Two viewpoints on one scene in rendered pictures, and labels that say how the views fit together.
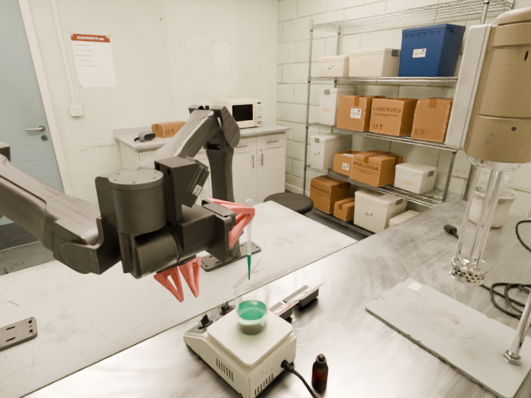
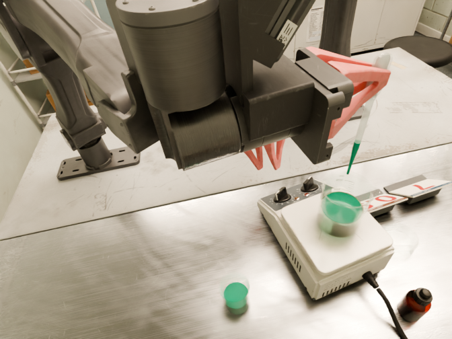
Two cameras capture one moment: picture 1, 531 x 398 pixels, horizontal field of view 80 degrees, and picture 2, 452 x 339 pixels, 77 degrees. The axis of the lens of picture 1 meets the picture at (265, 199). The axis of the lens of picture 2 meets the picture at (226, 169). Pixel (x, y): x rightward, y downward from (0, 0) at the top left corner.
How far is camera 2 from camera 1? 0.21 m
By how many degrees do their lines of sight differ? 36
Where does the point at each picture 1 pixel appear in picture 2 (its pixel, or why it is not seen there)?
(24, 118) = not seen: outside the picture
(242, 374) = (311, 276)
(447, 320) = not seen: outside the picture
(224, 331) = (301, 218)
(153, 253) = (200, 141)
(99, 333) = (185, 174)
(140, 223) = (171, 93)
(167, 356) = (239, 216)
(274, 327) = (366, 233)
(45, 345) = (144, 173)
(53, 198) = (91, 33)
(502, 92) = not seen: outside the picture
